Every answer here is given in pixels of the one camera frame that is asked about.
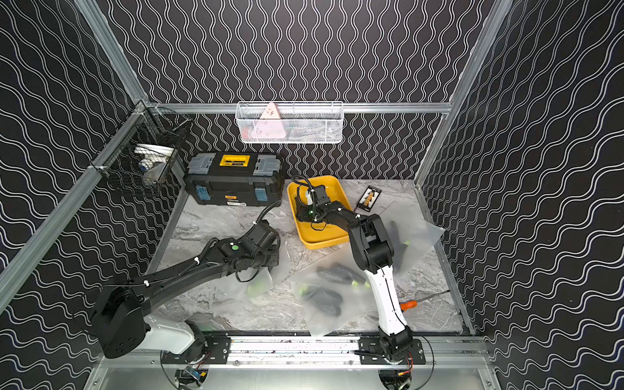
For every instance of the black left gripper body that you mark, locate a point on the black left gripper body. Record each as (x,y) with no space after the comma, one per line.
(268,256)

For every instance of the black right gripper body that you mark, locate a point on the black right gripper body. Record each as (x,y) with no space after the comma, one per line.
(307,214)

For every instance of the clear zip-top bag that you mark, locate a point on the clear zip-top bag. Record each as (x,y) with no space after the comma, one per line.
(358,302)
(234,289)
(411,235)

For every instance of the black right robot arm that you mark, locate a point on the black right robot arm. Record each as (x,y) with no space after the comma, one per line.
(373,253)

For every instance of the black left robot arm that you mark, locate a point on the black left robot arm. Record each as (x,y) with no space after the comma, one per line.
(120,314)

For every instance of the yellow plastic bin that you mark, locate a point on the yellow plastic bin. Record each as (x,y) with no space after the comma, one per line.
(319,236)

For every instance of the small black picture card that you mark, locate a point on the small black picture card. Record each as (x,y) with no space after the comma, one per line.
(368,199)

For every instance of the black toolbox with blue latches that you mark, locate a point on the black toolbox with blue latches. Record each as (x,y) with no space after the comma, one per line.
(235,179)

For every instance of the pink triangular card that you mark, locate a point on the pink triangular card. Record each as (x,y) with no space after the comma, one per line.
(269,126)

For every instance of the white wire basket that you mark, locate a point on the white wire basket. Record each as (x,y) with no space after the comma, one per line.
(304,122)

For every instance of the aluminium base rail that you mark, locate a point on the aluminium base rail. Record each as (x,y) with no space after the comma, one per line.
(339,353)

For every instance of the orange handled screwdriver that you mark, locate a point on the orange handled screwdriver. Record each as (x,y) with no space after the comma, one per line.
(411,304)

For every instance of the black wire basket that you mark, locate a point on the black wire basket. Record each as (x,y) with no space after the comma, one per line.
(141,164)

